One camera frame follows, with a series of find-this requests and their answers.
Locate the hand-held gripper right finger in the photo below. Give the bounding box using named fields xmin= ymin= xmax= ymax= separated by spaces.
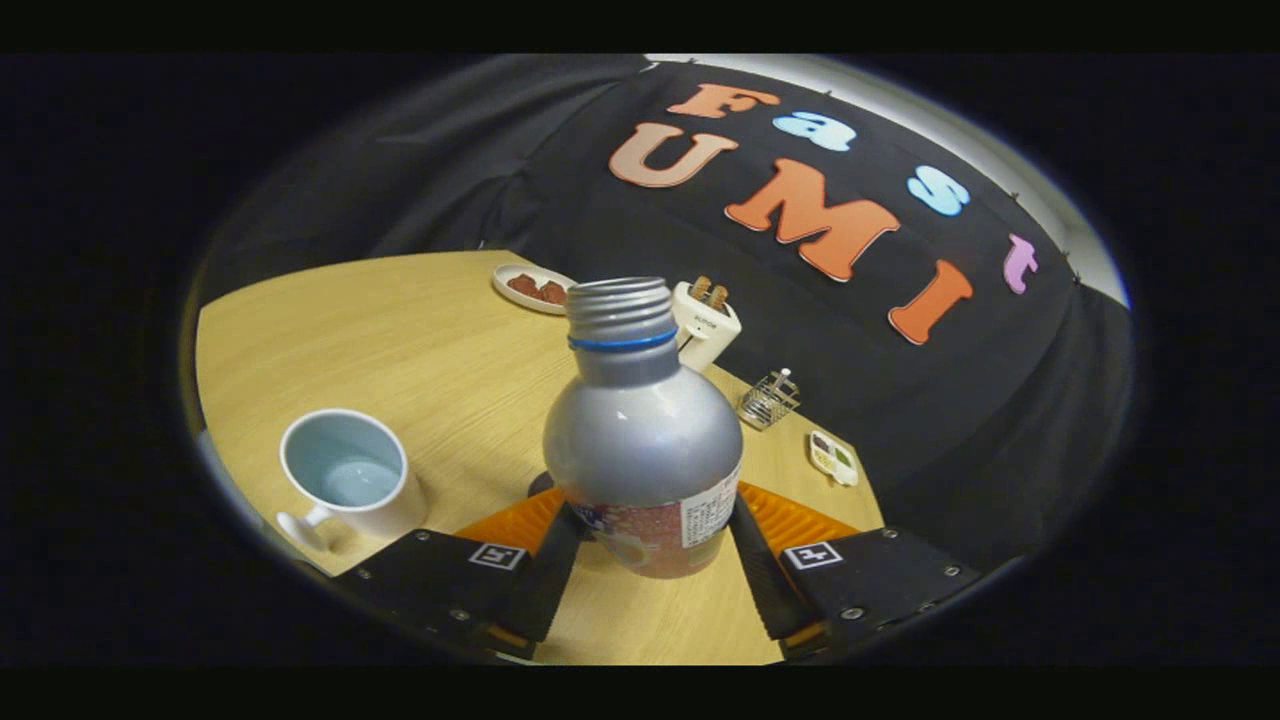
xmin=730 ymin=482 xmax=986 ymax=659

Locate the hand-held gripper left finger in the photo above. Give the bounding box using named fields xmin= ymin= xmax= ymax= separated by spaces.
xmin=330 ymin=487 xmax=589 ymax=661

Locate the silver juice bottle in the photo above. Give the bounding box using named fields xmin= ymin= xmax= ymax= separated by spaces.
xmin=542 ymin=277 xmax=744 ymax=580

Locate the white cup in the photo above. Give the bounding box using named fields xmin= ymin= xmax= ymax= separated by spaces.
xmin=276 ymin=408 xmax=430 ymax=554

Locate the clear juice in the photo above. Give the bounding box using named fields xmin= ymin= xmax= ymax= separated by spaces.
xmin=322 ymin=457 xmax=401 ymax=506

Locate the white divided condiment dish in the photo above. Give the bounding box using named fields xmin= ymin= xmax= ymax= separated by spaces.
xmin=808 ymin=430 xmax=860 ymax=488

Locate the white toaster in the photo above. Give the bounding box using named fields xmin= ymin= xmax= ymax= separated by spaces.
xmin=672 ymin=281 xmax=743 ymax=373

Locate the wooden table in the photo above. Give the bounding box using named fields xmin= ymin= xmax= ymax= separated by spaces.
xmin=195 ymin=250 xmax=886 ymax=666

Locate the black backdrop cloth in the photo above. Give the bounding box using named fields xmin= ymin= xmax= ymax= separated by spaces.
xmin=200 ymin=55 xmax=1136 ymax=571

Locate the white plate with red food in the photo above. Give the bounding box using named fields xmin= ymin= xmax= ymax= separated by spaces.
xmin=492 ymin=263 xmax=579 ymax=316

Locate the metal wire holder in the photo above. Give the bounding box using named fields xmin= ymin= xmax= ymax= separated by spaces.
xmin=738 ymin=370 xmax=802 ymax=431

